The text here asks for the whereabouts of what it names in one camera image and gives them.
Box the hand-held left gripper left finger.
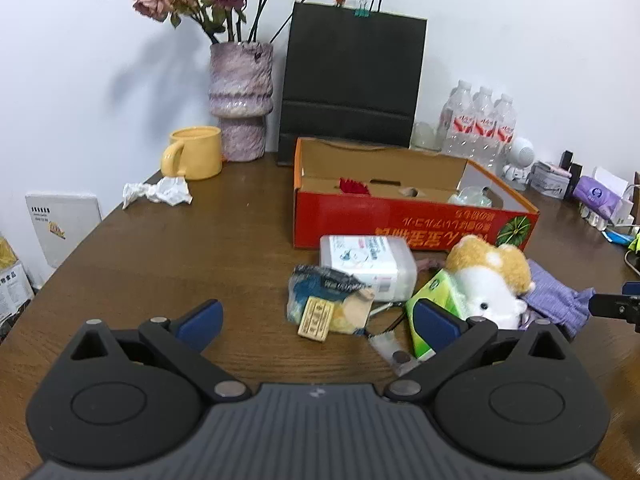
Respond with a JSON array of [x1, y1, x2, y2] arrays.
[[70, 299, 251, 403]]

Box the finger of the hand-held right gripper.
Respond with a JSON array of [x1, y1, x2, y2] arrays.
[[589, 282, 640, 333]]

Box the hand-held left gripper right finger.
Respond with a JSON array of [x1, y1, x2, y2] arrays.
[[385, 299, 571, 403]]

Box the purple cloth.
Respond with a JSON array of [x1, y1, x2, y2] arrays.
[[520, 259, 596, 341]]

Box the yellow white plush toy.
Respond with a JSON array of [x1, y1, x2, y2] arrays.
[[444, 234, 536, 331]]

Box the white wipes box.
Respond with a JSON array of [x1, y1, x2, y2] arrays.
[[319, 235, 418, 303]]

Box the blue snack packet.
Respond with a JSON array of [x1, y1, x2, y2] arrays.
[[286, 265, 376, 336]]

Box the red cardboard box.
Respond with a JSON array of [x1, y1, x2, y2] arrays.
[[292, 136, 541, 251]]

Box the green tissue pack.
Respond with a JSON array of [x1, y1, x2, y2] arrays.
[[404, 269, 468, 361]]

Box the small clear plastic bag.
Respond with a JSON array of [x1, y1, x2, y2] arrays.
[[369, 332, 421, 378]]

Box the white plug adapters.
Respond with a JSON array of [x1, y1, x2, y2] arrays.
[[582, 199, 633, 232]]

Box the purple tissue pack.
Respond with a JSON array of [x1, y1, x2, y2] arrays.
[[572, 166, 632, 221]]

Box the clear plastic item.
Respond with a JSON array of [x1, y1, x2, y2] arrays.
[[447, 186, 496, 208]]

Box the crumpled white tissue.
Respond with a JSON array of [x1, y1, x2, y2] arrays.
[[122, 176, 193, 209]]

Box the small black bottles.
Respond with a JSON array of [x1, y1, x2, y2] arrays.
[[560, 150, 584, 200]]

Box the red ornament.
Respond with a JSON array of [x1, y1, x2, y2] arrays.
[[337, 176, 373, 196]]

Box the yellow mug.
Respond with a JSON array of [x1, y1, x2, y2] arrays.
[[160, 126, 223, 181]]

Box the white box on floor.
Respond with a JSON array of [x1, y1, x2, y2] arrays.
[[25, 191, 103, 268]]

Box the white robot toy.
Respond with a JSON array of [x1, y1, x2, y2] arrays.
[[501, 137, 536, 191]]

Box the printed food package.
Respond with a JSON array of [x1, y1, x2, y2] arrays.
[[0, 232, 36, 328]]

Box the clear water bottle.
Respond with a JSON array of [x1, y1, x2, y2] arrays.
[[439, 80, 475, 157], [469, 86, 497, 161], [492, 93, 517, 166]]

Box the purple ceramic vase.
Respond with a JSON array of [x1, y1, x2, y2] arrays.
[[208, 41, 275, 162]]

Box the black paper bag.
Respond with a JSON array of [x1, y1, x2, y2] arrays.
[[276, 0, 428, 166]]

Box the dried pink flowers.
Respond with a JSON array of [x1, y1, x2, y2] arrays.
[[94, 0, 303, 43]]

